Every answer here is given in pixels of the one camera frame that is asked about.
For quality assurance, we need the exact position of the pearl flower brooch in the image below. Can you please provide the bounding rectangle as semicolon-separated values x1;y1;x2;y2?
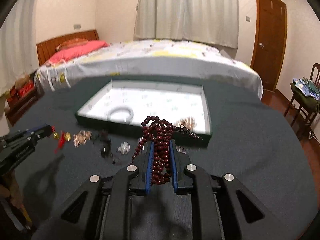
117;142;131;155

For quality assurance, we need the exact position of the dark red bead necklace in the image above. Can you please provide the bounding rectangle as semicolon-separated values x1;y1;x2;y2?
131;115;203;186

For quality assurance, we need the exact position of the red gold tassel charm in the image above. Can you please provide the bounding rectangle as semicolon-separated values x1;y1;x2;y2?
51;126;72;154

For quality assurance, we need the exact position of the rose gold pearl necklace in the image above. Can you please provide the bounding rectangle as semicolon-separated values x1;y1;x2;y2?
73;130;93;147

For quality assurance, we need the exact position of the green white jewelry tray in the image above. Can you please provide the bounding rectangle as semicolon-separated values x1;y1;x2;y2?
75;80;212;147

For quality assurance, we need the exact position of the person's hand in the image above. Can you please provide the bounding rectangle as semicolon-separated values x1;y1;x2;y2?
1;171;33;228

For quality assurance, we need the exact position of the rose gold pearl brooch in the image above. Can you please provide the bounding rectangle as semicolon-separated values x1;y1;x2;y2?
175;117;196;131

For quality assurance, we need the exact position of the white jade bangle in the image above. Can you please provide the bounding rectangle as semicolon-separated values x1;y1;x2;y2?
107;106;134;124

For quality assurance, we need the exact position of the red box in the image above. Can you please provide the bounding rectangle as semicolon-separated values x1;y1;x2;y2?
16;81;35;98

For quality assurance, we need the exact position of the brown teddy bear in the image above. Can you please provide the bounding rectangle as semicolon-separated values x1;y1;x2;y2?
15;75;30;89

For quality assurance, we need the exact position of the dark green table cloth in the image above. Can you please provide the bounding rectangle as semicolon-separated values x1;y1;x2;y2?
15;76;317;239

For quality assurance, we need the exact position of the wooden headboard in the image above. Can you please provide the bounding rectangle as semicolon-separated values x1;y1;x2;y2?
36;29;99;66

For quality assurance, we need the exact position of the pink pillow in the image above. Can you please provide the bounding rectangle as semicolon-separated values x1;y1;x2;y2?
44;40;110;66

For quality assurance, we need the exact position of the orange brown pillow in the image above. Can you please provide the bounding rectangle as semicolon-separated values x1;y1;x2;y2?
55;38;88;51

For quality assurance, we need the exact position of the bed with patterned sheet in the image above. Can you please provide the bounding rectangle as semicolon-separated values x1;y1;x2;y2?
34;40;264;98

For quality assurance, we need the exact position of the wooden chair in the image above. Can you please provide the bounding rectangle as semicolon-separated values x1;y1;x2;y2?
284;63;319;128

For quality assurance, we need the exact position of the pile of clothes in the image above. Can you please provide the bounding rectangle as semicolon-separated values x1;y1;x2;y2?
291;78;319;113

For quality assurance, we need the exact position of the grey white curtain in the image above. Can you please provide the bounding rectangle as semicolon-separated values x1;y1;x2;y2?
134;0;239;49

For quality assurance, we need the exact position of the brown wooden door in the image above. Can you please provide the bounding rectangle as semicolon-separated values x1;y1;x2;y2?
251;0;287;91

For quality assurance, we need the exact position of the wall socket above headboard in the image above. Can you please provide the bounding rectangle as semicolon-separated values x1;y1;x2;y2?
73;24;81;29

